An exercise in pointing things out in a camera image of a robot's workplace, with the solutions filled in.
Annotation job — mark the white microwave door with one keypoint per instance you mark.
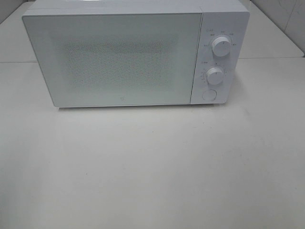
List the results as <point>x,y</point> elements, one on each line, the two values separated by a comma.
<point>116,60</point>

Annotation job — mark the white timer knob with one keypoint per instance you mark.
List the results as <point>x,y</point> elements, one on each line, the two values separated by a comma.
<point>215,75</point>

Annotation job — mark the upper white power knob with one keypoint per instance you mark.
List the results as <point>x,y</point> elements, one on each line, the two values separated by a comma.
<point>221,45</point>

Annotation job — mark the round white door button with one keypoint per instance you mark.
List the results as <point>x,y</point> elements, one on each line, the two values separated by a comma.
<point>209,95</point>

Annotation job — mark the white microwave oven body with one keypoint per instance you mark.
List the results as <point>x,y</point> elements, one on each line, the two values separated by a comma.
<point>228,17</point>

